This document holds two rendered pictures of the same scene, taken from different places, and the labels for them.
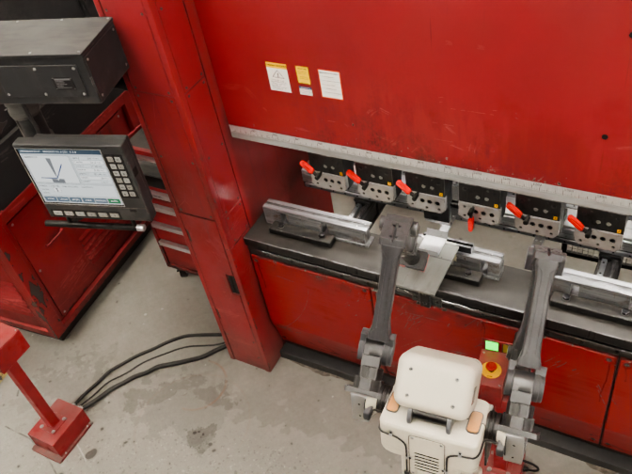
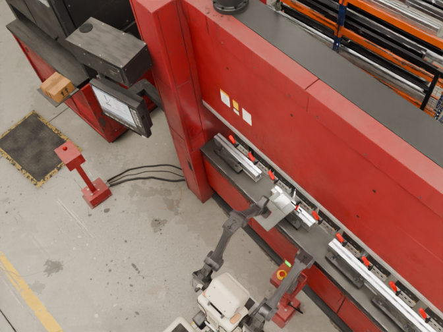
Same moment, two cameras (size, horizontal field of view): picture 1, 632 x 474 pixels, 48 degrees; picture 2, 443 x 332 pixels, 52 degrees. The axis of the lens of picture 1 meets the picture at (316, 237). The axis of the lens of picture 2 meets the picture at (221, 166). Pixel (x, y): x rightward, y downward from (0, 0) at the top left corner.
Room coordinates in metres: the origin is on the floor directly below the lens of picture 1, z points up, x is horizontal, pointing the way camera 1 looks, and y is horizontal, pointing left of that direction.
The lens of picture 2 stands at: (0.44, -0.62, 3.93)
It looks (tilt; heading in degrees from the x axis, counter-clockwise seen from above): 58 degrees down; 22
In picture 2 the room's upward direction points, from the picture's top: 9 degrees counter-clockwise
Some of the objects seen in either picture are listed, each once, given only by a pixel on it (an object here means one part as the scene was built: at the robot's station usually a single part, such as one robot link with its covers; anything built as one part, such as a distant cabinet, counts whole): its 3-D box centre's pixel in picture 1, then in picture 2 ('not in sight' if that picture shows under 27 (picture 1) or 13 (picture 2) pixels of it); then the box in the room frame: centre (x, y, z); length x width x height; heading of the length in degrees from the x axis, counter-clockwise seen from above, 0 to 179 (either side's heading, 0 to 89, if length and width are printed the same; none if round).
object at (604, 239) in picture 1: (601, 221); (354, 240); (1.62, -0.93, 1.26); 0.15 x 0.09 x 0.17; 54
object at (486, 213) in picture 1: (482, 197); (307, 197); (1.86, -0.60, 1.26); 0.15 x 0.09 x 0.17; 54
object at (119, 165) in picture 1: (89, 174); (124, 105); (2.25, 0.79, 1.42); 0.45 x 0.12 x 0.36; 69
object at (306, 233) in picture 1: (301, 233); (227, 159); (2.26, 0.06, 0.89); 0.30 x 0.05 x 0.03; 54
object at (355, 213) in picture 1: (377, 191); not in sight; (2.53, -0.32, 0.81); 0.64 x 0.08 x 0.14; 144
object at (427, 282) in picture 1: (424, 264); (272, 211); (1.84, -0.38, 1.00); 0.26 x 0.18 x 0.01; 144
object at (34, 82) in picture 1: (78, 137); (122, 85); (2.35, 0.80, 1.53); 0.51 x 0.25 x 0.85; 69
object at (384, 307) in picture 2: not in sight; (392, 315); (1.32, -1.24, 0.89); 0.30 x 0.05 x 0.03; 54
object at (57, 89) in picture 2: not in sight; (55, 85); (2.63, 1.68, 1.04); 0.30 x 0.26 x 0.12; 59
